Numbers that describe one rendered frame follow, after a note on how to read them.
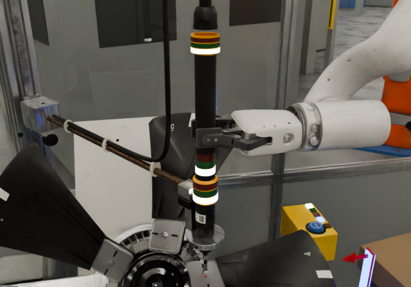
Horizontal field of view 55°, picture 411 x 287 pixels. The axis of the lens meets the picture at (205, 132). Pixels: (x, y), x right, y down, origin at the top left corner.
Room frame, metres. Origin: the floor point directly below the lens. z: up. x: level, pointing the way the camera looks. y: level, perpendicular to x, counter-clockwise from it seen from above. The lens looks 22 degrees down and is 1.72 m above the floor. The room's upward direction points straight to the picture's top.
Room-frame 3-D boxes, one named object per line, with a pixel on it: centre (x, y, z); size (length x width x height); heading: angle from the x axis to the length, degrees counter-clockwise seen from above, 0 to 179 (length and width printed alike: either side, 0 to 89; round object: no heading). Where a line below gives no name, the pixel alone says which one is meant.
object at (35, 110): (1.03, 0.45, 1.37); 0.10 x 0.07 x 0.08; 46
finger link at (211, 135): (0.57, -0.02, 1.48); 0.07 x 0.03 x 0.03; 102
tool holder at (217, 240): (0.61, 0.01, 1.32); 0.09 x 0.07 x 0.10; 46
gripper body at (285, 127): (0.63, -0.11, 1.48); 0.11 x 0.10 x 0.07; 102
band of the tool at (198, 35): (0.60, 0.00, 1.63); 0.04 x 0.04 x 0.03
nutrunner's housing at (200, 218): (0.60, 0.00, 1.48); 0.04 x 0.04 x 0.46
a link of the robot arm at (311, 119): (0.64, -0.17, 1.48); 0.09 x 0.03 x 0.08; 12
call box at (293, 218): (0.96, -0.29, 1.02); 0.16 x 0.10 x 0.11; 11
